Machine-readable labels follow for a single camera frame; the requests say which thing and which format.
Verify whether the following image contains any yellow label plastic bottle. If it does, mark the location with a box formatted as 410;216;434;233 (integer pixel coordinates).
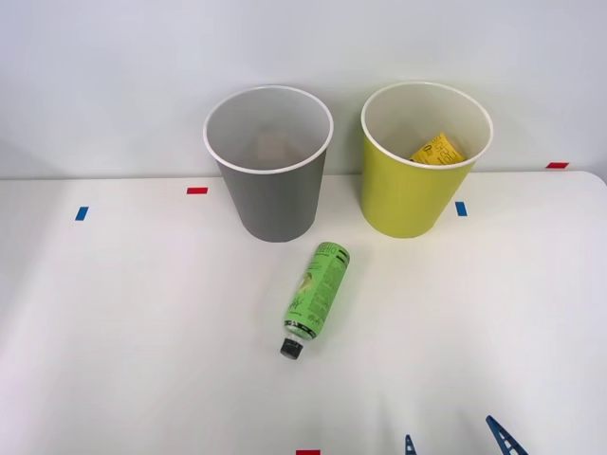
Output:
409;131;466;165

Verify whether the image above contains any grey plastic waste bin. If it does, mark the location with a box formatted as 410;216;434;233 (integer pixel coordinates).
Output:
203;84;335;245

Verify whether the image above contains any yellow-green plastic waste bin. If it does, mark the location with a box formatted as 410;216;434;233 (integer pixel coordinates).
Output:
359;81;495;240

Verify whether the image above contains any green label plastic bottle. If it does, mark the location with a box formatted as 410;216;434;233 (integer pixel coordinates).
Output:
278;241;352;361

